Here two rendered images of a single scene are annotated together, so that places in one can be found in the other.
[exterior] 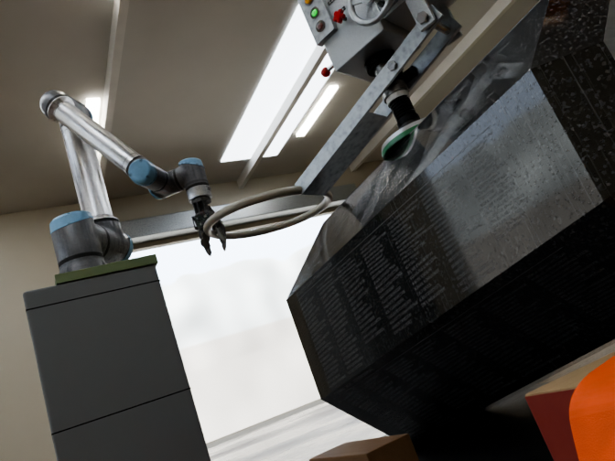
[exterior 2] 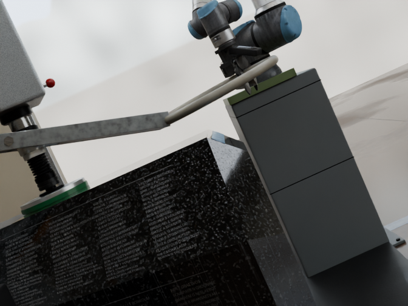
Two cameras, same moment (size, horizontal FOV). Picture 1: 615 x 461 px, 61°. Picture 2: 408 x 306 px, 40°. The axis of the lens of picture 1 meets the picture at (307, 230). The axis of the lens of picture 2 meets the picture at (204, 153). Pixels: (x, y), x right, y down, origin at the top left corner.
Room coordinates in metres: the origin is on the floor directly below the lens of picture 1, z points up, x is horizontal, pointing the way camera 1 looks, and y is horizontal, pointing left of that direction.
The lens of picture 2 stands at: (2.75, -1.66, 0.92)
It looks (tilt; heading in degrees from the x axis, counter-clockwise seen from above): 5 degrees down; 121
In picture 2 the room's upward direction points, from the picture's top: 24 degrees counter-clockwise
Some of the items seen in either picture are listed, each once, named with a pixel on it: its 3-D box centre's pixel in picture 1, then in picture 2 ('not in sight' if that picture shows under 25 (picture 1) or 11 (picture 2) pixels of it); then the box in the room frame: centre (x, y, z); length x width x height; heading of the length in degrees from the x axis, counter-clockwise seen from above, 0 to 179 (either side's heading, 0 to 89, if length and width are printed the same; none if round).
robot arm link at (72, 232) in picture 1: (77, 238); (248, 43); (1.75, 0.79, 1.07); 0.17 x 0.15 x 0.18; 171
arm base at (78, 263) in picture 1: (84, 273); (258, 71); (1.75, 0.79, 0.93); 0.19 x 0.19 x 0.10
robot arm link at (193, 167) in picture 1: (193, 175); (213, 18); (1.85, 0.34, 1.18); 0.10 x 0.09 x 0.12; 81
